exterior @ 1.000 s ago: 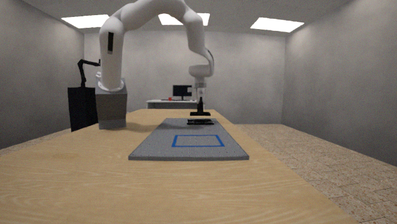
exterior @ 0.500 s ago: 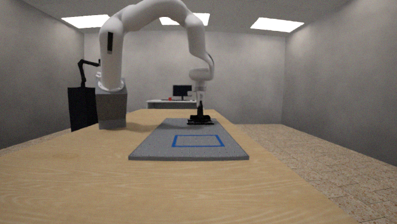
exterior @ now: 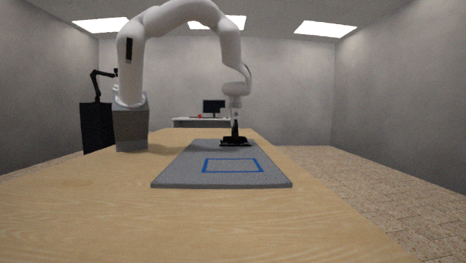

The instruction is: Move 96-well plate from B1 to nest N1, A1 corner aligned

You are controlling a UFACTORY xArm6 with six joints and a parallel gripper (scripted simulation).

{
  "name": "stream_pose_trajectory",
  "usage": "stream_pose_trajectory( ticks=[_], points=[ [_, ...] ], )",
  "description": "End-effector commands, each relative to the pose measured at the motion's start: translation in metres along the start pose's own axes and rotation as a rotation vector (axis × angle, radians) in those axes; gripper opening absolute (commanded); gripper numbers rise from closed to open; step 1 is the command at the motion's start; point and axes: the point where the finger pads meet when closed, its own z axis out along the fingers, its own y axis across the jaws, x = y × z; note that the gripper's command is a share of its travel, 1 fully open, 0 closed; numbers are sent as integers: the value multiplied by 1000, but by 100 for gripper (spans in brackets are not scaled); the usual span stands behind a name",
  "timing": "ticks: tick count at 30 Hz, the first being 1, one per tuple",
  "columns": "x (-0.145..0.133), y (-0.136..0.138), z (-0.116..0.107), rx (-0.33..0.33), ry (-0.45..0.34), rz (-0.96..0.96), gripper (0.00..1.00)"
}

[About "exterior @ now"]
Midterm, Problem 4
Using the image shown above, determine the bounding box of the blue rectangular tape outline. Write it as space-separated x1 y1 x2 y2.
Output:
201 159 264 173

